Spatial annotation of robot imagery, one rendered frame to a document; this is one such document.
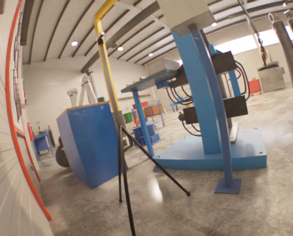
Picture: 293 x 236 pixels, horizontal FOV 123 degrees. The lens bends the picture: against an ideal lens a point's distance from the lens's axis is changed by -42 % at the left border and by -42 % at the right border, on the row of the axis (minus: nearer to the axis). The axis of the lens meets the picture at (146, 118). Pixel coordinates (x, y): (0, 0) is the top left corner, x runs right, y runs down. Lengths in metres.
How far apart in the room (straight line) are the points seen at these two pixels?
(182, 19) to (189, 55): 0.51
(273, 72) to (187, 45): 8.48
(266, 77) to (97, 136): 9.22
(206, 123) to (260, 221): 0.96
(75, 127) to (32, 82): 10.63
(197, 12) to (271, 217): 1.24
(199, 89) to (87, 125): 1.23
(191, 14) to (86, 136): 1.48
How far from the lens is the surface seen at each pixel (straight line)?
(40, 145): 7.13
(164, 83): 1.80
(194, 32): 0.97
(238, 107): 1.49
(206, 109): 1.31
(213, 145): 1.38
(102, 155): 1.65
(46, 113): 11.32
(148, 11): 7.63
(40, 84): 11.92
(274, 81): 9.55
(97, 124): 1.63
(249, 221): 0.88
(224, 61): 1.51
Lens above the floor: 0.69
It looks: 3 degrees down
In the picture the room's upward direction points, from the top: 15 degrees counter-clockwise
